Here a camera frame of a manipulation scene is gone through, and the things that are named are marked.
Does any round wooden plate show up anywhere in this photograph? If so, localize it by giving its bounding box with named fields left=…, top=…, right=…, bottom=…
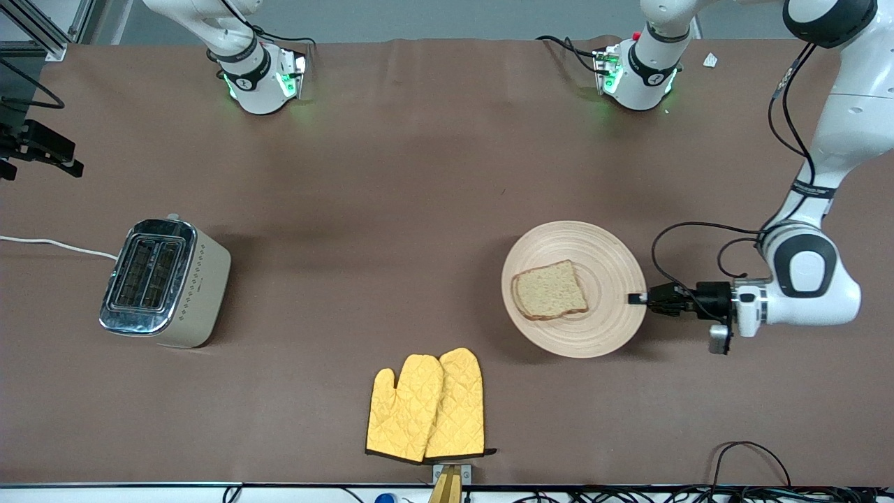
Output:
left=501, top=221, right=647, bottom=358

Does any bread slice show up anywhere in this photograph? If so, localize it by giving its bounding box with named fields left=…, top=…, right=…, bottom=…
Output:
left=511, top=260, right=589, bottom=321

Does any cream and chrome toaster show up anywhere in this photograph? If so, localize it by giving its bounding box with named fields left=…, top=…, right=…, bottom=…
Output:
left=98, top=213, right=232, bottom=349

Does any yellow quilted oven mitt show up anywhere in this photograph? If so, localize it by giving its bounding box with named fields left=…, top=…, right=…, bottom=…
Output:
left=425, top=347, right=497, bottom=460
left=365, top=354, right=445, bottom=463

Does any brown table cover cloth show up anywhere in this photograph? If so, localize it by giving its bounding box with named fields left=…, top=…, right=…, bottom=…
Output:
left=0, top=36, right=894, bottom=488

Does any yellow wooden bar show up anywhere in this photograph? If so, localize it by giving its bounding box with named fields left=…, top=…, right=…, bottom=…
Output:
left=427, top=467, right=463, bottom=503

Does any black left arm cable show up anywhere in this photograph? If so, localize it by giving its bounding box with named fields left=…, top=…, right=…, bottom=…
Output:
left=650, top=42, right=819, bottom=323

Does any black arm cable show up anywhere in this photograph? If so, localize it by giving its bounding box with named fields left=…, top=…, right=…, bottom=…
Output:
left=650, top=42, right=819, bottom=323
left=0, top=59, right=65, bottom=110

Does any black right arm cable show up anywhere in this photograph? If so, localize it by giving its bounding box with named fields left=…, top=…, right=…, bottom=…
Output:
left=0, top=59, right=65, bottom=110

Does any white toaster power cord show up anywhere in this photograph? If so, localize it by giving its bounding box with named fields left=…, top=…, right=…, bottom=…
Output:
left=0, top=236, right=118, bottom=261

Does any aluminium profile frame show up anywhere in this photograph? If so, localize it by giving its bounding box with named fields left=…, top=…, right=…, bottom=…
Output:
left=0, top=0, right=95, bottom=62

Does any black cable bundle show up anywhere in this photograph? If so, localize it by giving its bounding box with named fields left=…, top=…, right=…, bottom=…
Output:
left=510, top=487, right=894, bottom=503

